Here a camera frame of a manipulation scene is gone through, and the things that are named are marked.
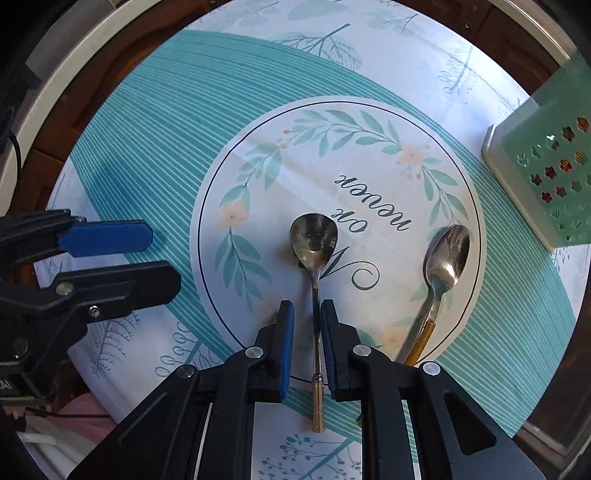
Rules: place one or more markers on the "green perforated utensil holder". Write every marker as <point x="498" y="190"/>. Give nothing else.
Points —
<point x="512" y="175"/>

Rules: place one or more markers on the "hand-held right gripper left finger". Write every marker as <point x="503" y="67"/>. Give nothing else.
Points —
<point x="286" y="350"/>

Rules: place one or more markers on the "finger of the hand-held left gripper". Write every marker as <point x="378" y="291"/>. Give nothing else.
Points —
<point x="111" y="237"/>
<point x="129" y="286"/>

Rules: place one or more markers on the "white plate leaf pattern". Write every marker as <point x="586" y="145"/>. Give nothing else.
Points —
<point x="286" y="194"/>

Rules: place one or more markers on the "small steel spoon gold tip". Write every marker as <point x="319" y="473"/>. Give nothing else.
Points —
<point x="314" y="235"/>

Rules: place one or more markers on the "pink clothing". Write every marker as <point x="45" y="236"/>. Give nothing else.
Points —
<point x="83" y="408"/>

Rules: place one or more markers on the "teal leaf print tablecloth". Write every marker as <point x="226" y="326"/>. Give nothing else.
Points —
<point x="138" y="152"/>

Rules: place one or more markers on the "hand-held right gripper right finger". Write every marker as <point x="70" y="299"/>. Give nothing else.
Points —
<point x="328" y="346"/>

